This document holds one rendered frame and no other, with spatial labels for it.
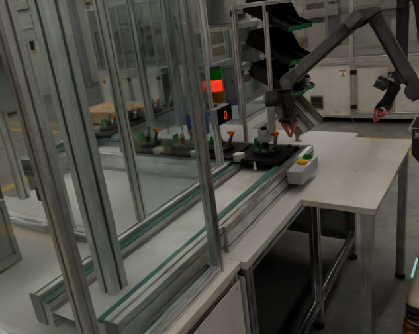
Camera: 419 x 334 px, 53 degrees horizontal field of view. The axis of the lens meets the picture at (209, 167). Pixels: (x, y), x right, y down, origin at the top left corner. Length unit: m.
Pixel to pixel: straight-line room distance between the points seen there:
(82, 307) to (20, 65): 0.48
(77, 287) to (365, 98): 5.52
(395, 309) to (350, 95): 3.97
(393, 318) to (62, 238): 2.03
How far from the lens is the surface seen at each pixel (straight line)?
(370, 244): 1.82
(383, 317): 2.57
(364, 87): 6.09
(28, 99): 0.78
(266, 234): 1.54
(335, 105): 6.25
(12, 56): 0.77
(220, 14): 3.26
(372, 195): 1.84
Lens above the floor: 1.61
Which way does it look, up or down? 19 degrees down
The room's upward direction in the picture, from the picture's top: 7 degrees counter-clockwise
